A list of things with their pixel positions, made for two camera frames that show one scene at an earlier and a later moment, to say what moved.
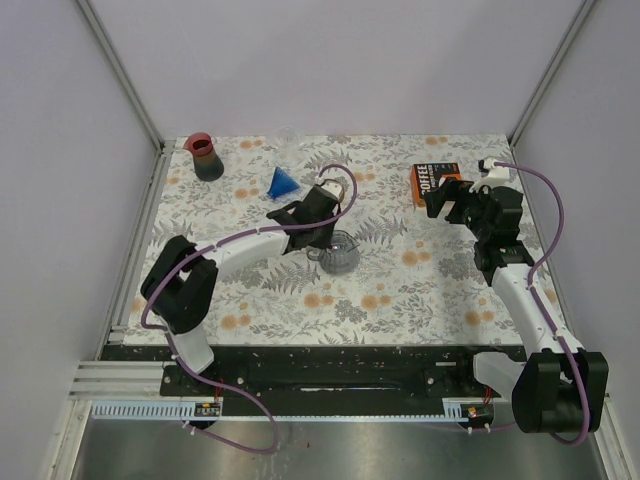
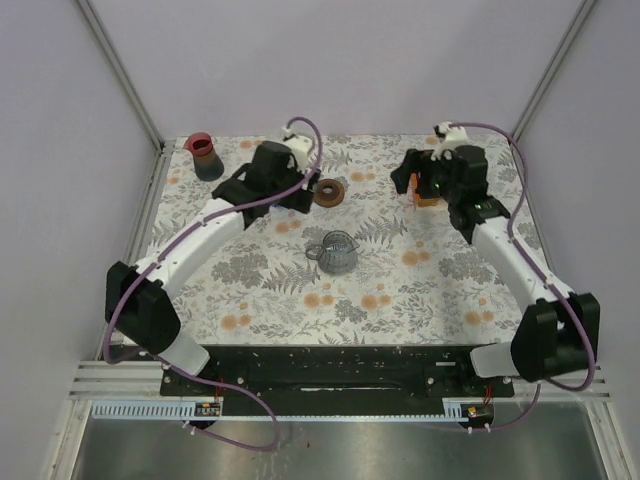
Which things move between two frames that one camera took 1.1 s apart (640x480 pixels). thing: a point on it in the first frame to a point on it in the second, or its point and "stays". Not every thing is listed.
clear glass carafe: [343, 255] stays
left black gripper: [325, 241] to [302, 201]
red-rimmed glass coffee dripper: [207, 165] stays
